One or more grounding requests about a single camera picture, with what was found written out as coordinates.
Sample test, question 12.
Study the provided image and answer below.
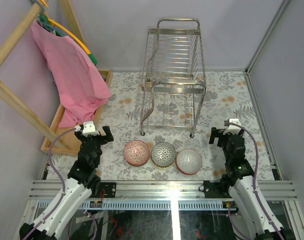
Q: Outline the red patterned bowl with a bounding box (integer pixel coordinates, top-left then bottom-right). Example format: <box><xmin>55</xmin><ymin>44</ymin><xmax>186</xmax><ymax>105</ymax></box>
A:
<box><xmin>123</xmin><ymin>140</ymin><xmax>150</xmax><ymax>167</ymax></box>

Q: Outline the blue patterned bowl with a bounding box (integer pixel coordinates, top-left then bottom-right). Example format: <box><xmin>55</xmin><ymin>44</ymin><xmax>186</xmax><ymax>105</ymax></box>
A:
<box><xmin>151</xmin><ymin>141</ymin><xmax>176</xmax><ymax>168</ymax></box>

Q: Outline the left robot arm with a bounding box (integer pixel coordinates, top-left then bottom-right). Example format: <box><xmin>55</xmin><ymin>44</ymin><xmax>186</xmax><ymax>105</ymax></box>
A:
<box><xmin>19</xmin><ymin>121</ymin><xmax>114</xmax><ymax>240</ymax></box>

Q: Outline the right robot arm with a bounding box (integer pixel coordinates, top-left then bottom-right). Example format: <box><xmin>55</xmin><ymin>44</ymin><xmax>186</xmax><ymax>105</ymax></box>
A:
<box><xmin>209</xmin><ymin>124</ymin><xmax>295</xmax><ymax>240</ymax></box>

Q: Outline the stainless steel dish rack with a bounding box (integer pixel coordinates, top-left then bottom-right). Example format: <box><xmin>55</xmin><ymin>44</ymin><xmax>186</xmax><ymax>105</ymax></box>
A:
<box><xmin>140</xmin><ymin>17</ymin><xmax>206</xmax><ymax>138</ymax></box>

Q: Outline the wooden tray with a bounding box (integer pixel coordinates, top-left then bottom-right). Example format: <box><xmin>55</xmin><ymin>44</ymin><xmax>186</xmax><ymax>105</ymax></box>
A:
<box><xmin>41</xmin><ymin>69</ymin><xmax>113</xmax><ymax>157</ymax></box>

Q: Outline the pink cloth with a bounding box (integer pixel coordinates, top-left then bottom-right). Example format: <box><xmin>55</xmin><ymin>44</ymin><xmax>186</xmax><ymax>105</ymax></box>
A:
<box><xmin>30</xmin><ymin>21</ymin><xmax>112</xmax><ymax>128</ymax></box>

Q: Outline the yellow plastic hanger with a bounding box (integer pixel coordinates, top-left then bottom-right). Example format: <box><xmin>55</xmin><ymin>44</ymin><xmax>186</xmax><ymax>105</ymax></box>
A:
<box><xmin>43</xmin><ymin>0</ymin><xmax>92</xmax><ymax>56</ymax></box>

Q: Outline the green plastic hanger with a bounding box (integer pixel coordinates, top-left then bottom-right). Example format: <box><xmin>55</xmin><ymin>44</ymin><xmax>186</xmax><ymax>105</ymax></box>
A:
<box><xmin>37</xmin><ymin>13</ymin><xmax>98</xmax><ymax>65</ymax></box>

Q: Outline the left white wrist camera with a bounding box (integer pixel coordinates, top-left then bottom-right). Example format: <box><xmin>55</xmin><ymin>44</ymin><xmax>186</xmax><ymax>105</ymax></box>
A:
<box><xmin>75</xmin><ymin>121</ymin><xmax>98</xmax><ymax>137</ymax></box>

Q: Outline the aluminium corner post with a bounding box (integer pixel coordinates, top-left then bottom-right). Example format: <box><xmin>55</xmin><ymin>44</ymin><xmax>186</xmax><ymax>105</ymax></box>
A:
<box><xmin>245</xmin><ymin>0</ymin><xmax>292</xmax><ymax>74</ymax></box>

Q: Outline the aluminium rail frame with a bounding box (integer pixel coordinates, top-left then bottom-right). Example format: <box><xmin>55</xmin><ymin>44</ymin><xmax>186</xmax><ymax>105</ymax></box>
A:
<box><xmin>23</xmin><ymin>180</ymin><xmax>304</xmax><ymax>240</ymax></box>

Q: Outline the wooden clothes rack frame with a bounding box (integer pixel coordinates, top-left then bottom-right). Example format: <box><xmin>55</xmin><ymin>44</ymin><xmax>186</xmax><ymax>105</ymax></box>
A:
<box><xmin>0</xmin><ymin>0</ymin><xmax>86</xmax><ymax>151</ymax></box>

